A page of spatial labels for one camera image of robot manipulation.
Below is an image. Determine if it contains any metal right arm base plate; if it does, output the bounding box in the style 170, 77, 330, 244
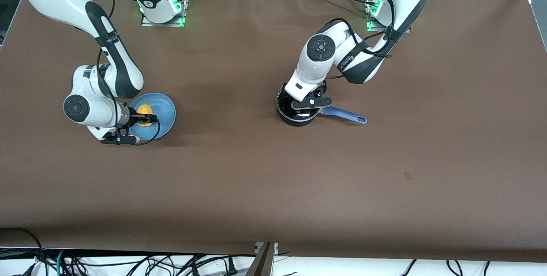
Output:
141, 0, 187, 27

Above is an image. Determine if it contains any aluminium profile post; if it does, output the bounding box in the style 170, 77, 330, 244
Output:
245, 242, 279, 276

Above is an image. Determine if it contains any blue round plate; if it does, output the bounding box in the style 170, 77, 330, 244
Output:
128, 93, 176, 141

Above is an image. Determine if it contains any yellow potato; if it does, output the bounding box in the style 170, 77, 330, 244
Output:
137, 104, 154, 127

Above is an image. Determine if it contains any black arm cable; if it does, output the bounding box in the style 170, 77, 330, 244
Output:
325, 0, 400, 81
95, 0, 162, 146

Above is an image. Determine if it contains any thick black floor cable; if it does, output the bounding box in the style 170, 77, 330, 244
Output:
0, 227, 47, 276

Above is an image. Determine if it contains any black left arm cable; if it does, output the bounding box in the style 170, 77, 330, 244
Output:
325, 0, 400, 81

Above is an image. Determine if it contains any glass lid with blue knob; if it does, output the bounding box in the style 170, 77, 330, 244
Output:
277, 85, 321, 121

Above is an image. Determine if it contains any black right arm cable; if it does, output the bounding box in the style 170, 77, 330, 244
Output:
95, 0, 162, 146

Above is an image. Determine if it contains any dark pot with blue handle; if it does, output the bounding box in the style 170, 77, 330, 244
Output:
276, 84, 368, 127

